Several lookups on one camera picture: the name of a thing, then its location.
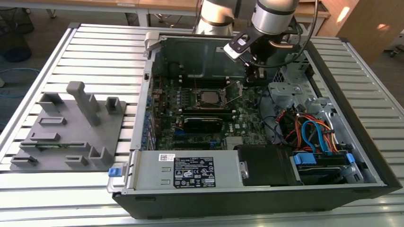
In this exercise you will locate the thin metal locking lever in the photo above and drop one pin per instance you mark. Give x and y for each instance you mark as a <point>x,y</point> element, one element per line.
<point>216,101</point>
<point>196,84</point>

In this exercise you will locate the silver CPU plate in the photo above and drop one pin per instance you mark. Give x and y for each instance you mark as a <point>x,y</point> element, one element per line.
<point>209,97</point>

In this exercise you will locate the black RAM slot bank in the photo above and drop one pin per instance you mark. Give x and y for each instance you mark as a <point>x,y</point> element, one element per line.
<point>205,113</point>
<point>205,81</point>

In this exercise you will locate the black CPU socket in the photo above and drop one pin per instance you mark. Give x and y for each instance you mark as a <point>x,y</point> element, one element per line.
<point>217,106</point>

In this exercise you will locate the black expansion slot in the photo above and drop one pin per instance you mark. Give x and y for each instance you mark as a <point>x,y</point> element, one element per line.
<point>192,145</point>

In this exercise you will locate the silver metal drive cage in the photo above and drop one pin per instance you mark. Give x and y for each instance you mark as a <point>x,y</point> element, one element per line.
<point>284,89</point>

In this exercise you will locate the black round part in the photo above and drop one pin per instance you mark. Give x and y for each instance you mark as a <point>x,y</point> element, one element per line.
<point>176,71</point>

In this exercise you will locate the green motherboard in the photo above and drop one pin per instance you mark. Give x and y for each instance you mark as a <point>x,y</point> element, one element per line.
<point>249,123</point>

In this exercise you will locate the wooden cabinet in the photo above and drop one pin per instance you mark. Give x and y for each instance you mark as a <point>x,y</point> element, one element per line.
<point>372,23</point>

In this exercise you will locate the black graphics card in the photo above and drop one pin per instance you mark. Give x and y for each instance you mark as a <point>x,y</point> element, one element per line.
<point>201,125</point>

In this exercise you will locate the silver chipset heatsink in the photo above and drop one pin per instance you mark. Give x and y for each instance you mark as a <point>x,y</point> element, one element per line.
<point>233,140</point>

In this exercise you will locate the white wheeled stand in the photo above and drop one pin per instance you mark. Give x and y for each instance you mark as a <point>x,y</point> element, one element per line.
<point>397,41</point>

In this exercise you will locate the hard disk in blue carrier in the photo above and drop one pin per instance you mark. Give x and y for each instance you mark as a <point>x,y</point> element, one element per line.
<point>304,159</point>

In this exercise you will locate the black plastic shroud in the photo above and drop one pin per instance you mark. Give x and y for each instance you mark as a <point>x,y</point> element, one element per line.
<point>268,165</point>

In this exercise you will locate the silver power supply unit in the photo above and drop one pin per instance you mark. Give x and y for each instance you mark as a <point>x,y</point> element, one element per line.
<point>148,170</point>

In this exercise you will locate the black open PC case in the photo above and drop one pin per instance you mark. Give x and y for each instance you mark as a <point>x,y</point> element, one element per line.
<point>220,203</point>

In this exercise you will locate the blue plastic latch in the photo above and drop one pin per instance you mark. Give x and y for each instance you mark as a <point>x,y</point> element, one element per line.
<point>113,172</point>

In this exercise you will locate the grey parts rack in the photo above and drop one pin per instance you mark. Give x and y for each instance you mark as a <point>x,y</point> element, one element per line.
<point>79,142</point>

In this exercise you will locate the green RAM stick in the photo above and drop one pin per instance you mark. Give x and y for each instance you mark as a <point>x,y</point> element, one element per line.
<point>51,146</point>

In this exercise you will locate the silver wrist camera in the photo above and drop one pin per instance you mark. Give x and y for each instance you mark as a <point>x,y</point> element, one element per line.
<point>236,47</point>

